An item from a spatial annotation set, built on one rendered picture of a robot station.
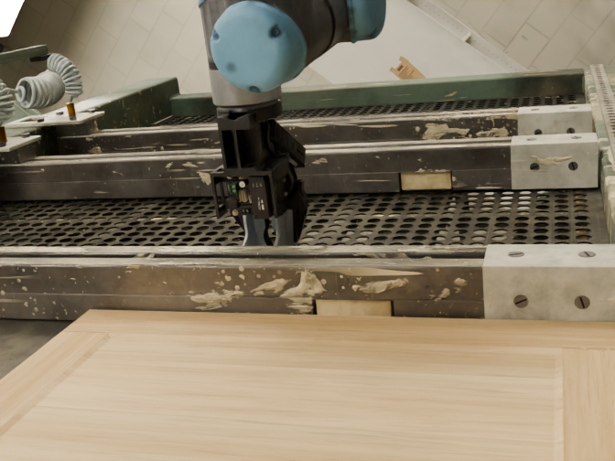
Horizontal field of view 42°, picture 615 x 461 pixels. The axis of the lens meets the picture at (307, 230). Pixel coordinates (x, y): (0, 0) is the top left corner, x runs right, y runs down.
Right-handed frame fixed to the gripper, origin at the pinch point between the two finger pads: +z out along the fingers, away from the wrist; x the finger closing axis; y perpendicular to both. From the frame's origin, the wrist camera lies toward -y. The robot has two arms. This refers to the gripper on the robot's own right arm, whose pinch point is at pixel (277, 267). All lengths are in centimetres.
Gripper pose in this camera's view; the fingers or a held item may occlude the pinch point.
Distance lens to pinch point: 96.1
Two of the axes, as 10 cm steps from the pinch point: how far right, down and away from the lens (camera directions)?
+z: 1.1, 9.4, 3.2
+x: 9.5, -0.1, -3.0
